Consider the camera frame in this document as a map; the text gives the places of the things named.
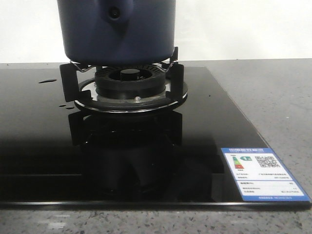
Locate dark blue pot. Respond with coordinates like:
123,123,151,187
57,0,176,66

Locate right gas burner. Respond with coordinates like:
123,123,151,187
59,47,188,114

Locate black glass gas stove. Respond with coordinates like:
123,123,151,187
0,66,312,211

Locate blue energy label sticker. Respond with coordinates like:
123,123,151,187
221,148,311,202

